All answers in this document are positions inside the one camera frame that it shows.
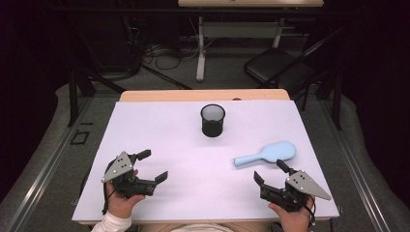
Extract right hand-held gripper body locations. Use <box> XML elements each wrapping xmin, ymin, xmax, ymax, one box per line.
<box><xmin>259</xmin><ymin>168</ymin><xmax>333</xmax><ymax>213</ymax></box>

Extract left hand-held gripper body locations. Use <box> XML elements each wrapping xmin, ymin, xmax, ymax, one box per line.
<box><xmin>101</xmin><ymin>150</ymin><xmax>158</xmax><ymax>199</ymax></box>

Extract light blue hairbrush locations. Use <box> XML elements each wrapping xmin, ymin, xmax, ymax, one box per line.
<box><xmin>232</xmin><ymin>140</ymin><xmax>298</xmax><ymax>168</ymax></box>

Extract black mesh cup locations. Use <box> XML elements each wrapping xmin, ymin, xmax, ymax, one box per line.
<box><xmin>199</xmin><ymin>103</ymin><xmax>226</xmax><ymax>138</ymax></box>

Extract person's left hand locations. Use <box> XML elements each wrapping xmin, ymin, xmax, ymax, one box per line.
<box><xmin>105</xmin><ymin>182</ymin><xmax>147</xmax><ymax>220</ymax></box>

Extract person's right hand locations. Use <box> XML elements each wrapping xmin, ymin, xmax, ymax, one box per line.
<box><xmin>268</xmin><ymin>196</ymin><xmax>315</xmax><ymax>232</ymax></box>

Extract white board mat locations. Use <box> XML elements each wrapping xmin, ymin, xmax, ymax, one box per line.
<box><xmin>71</xmin><ymin>99</ymin><xmax>340</xmax><ymax>222</ymax></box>

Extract person's lap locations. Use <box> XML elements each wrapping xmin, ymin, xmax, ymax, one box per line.
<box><xmin>138</xmin><ymin>221</ymin><xmax>275</xmax><ymax>232</ymax></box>

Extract black metal stand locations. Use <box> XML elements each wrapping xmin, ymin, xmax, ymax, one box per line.
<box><xmin>317</xmin><ymin>69</ymin><xmax>343</xmax><ymax>131</ymax></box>
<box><xmin>66</xmin><ymin>69</ymin><xmax>127</xmax><ymax>129</ymax></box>

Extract black folding chair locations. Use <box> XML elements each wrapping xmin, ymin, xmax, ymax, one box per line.
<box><xmin>243</xmin><ymin>27</ymin><xmax>346</xmax><ymax>98</ymax></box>

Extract white-legged desk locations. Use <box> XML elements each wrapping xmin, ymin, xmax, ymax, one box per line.
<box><xmin>177</xmin><ymin>0</ymin><xmax>325</xmax><ymax>82</ymax></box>

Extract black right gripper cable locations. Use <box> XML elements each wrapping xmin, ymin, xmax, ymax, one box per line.
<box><xmin>301</xmin><ymin>192</ymin><xmax>317</xmax><ymax>228</ymax></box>

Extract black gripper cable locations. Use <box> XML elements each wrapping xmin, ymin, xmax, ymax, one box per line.
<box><xmin>301</xmin><ymin>192</ymin><xmax>317</xmax><ymax>228</ymax></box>
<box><xmin>101</xmin><ymin>180</ymin><xmax>117</xmax><ymax>217</ymax></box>

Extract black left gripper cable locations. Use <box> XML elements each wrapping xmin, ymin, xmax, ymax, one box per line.
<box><xmin>101</xmin><ymin>180</ymin><xmax>117</xmax><ymax>217</ymax></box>

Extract aluminium floor rail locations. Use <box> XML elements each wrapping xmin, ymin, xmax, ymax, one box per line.
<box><xmin>3</xmin><ymin>96</ymin><xmax>95</xmax><ymax>232</ymax></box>
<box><xmin>320</xmin><ymin>96</ymin><xmax>393</xmax><ymax>232</ymax></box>

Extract cables on floor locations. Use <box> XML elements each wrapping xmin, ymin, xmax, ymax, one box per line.
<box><xmin>141</xmin><ymin>42</ymin><xmax>201</xmax><ymax>72</ymax></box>

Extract black horizontal frame bar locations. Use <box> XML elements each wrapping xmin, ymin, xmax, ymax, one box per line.
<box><xmin>47</xmin><ymin>7</ymin><xmax>327</xmax><ymax>16</ymax></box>

